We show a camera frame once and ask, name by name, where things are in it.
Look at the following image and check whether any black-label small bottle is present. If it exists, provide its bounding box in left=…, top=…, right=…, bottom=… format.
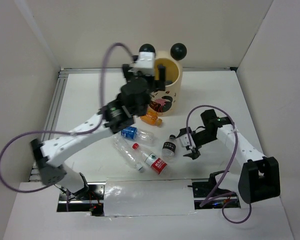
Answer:
left=161, top=134, right=177, bottom=162

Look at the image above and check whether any orange plastic bottle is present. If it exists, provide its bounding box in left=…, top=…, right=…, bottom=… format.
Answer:
left=140, top=111, right=163, bottom=127

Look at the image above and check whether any red-label red-cap bottle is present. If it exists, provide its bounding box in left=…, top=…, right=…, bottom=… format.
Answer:
left=132, top=143, right=173, bottom=178

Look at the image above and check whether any blue-label clear bottle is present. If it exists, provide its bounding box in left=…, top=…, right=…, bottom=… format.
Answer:
left=120, top=126, right=155, bottom=146

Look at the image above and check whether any clear crushed bottle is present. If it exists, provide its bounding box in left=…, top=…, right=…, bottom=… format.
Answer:
left=112, top=135, right=145, bottom=173

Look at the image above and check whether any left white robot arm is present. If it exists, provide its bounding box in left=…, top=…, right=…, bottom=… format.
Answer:
left=30, top=64, right=166, bottom=200

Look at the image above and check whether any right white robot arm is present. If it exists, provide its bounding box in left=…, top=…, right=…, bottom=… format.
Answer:
left=177, top=105, right=281, bottom=205

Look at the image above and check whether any cream bear-ear bin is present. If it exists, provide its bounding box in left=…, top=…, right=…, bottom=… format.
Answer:
left=148, top=42, right=187, bottom=117

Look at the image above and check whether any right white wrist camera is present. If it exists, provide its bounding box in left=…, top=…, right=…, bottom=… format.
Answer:
left=179, top=133, right=196, bottom=150

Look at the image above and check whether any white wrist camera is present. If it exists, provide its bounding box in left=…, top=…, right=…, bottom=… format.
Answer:
left=133, top=51, right=156, bottom=76
left=179, top=133, right=196, bottom=150

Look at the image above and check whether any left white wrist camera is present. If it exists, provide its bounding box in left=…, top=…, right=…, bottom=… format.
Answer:
left=133, top=51, right=156, bottom=76

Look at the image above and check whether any aluminium frame rail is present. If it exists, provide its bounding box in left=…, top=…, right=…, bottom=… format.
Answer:
left=31, top=66, right=238, bottom=176

